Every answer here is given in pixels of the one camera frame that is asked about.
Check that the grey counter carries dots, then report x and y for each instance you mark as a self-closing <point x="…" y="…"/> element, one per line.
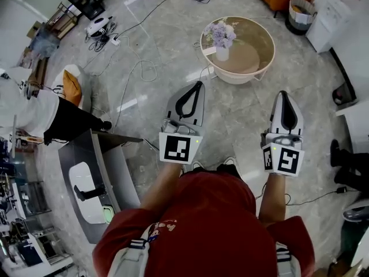
<point x="115" y="166"/>

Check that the orange cushion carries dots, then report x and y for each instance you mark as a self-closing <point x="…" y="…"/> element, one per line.
<point x="72" y="88"/>

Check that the white vase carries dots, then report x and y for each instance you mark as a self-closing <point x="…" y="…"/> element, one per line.
<point x="222" y="55"/>

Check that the white chair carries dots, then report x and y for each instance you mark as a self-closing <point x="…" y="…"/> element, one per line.
<point x="85" y="82"/>

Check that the person's right white shoe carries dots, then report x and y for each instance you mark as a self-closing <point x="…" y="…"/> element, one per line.
<point x="230" y="161"/>

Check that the person's left white shoe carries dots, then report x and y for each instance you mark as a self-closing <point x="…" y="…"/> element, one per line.
<point x="197" y="164"/>

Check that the white sink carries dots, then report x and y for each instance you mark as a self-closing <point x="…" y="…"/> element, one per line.
<point x="83" y="172"/>

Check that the person's white shoe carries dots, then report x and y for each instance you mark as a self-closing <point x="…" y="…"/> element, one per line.
<point x="230" y="161"/>
<point x="197" y="164"/>

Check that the grey white basket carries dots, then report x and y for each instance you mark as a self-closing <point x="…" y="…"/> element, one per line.
<point x="299" y="19"/>

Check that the black power adapter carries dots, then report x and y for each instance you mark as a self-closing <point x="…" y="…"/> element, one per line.
<point x="342" y="190"/>

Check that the round glass coffee table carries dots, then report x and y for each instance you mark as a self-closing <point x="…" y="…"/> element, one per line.
<point x="259" y="36"/>

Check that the cluttered metal shelf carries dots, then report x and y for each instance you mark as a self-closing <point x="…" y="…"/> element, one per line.
<point x="31" y="195"/>

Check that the white power strip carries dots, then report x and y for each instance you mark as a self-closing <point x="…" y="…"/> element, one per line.
<point x="116" y="41"/>

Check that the small green tray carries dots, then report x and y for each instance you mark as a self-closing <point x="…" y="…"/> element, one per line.
<point x="109" y="213"/>

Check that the person's left forearm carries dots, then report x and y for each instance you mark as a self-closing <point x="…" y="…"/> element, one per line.
<point x="161" y="186"/>

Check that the black faucet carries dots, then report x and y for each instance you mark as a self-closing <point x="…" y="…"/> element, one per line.
<point x="86" y="195"/>

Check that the person's black trousers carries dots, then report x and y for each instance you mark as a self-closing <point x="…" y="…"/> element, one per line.
<point x="227" y="170"/>

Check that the person's right forearm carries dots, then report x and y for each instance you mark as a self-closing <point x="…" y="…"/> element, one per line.
<point x="274" y="198"/>

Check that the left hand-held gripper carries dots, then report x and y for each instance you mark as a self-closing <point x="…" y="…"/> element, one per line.
<point x="176" y="150"/>

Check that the white cabinet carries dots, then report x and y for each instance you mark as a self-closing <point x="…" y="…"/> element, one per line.
<point x="359" y="125"/>

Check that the person's red shirt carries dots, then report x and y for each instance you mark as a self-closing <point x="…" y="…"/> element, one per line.
<point x="207" y="226"/>

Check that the white round appliance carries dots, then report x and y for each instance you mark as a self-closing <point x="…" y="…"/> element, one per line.
<point x="98" y="24"/>

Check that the wooden rack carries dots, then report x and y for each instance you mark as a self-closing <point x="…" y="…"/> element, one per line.
<point x="62" y="22"/>

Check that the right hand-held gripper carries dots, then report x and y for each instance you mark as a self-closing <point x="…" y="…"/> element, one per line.
<point x="288" y="160"/>

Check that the small white box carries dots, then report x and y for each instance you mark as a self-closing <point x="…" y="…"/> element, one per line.
<point x="209" y="50"/>

